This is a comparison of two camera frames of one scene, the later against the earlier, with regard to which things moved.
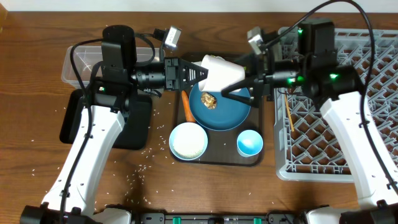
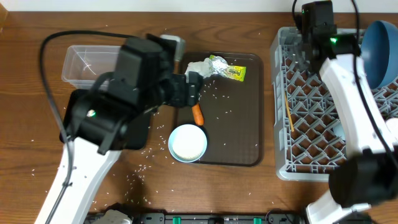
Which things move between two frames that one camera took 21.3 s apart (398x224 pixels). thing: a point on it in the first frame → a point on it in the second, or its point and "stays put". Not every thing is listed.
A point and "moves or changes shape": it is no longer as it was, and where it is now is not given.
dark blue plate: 229,112 → 379,53
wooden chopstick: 290,113 stays put
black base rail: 270,218 stays put
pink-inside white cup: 249,143 moves or changes shape
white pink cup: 221,73 → 392,125
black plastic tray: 135,134 stays put
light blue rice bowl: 188,140 stays put
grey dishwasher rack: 308,145 stays put
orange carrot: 189,114 → 198,114
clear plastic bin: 86,57 stays put
